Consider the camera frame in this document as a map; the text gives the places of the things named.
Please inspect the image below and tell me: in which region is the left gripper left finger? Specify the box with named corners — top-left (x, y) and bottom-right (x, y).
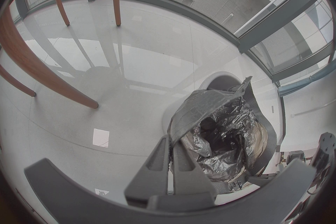
top-left (125, 135), bottom-right (172, 208)

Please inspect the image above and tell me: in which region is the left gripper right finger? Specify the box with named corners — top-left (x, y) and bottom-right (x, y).
top-left (172, 140), bottom-right (218, 204)

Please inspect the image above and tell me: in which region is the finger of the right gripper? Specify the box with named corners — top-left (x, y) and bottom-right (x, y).
top-left (247, 174), bottom-right (279, 187)

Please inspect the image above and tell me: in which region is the black plastic bag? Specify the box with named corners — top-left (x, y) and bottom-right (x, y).
top-left (168, 75), bottom-right (278, 193)

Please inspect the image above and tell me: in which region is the white trash bin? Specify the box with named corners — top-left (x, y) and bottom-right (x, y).
top-left (161, 71), bottom-right (246, 145)

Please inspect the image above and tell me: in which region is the blue-green curtain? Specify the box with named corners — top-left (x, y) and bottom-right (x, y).
top-left (278, 60), bottom-right (336, 99)

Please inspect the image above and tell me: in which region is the white chair with wooden legs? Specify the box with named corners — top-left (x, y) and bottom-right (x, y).
top-left (0, 0), bottom-right (122, 110)

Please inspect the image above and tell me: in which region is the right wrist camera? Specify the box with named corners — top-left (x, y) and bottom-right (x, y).
top-left (280, 150), bottom-right (306, 166)

